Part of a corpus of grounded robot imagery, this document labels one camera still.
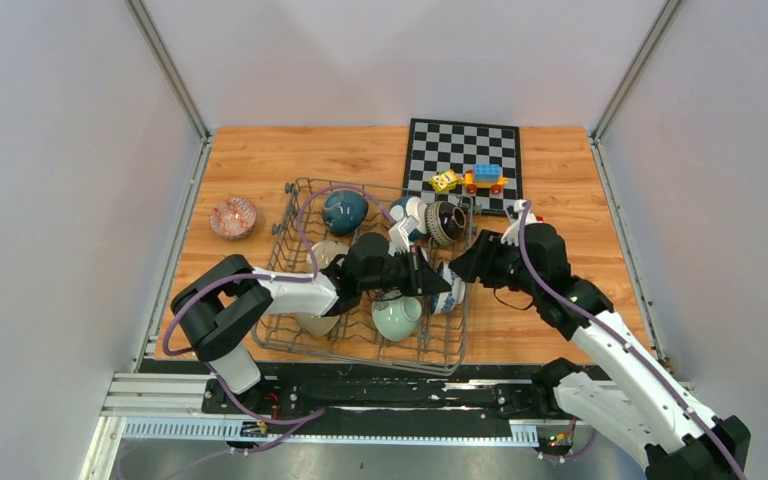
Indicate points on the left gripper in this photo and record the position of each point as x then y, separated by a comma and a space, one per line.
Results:
421, 278

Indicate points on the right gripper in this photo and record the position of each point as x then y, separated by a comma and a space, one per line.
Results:
480, 257

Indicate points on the white blue floral bowl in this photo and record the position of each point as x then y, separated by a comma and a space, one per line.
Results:
446, 302

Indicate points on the grey wire dish rack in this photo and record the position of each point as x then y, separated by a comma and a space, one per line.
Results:
436, 347

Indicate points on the mint green flower bowl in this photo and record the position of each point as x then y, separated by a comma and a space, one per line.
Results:
397, 319

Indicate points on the blue zigzag red bowl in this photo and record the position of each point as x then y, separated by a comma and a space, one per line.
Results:
233, 218

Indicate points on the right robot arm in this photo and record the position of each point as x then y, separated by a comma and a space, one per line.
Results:
650, 415

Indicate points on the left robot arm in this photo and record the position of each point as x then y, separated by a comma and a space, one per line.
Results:
221, 307

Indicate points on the dark patterned bowl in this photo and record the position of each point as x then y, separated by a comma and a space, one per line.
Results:
445, 222

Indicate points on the teal white bowl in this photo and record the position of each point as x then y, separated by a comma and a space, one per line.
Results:
411, 206

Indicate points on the blue orange toy car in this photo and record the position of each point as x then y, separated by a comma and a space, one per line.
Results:
484, 177

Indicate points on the yellow toy block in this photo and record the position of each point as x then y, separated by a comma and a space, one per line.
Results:
444, 181

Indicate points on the beige bowl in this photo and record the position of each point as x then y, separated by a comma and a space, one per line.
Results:
317, 326
324, 252

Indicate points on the dark blue bowl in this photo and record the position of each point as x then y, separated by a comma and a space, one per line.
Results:
343, 211

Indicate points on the black white chessboard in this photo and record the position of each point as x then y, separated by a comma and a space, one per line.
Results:
436, 146

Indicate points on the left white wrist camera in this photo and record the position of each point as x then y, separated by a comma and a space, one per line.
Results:
399, 235

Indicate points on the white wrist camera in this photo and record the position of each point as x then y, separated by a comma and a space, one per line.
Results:
399, 235
519, 214

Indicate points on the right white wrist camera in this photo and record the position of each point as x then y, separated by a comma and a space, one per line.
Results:
519, 214

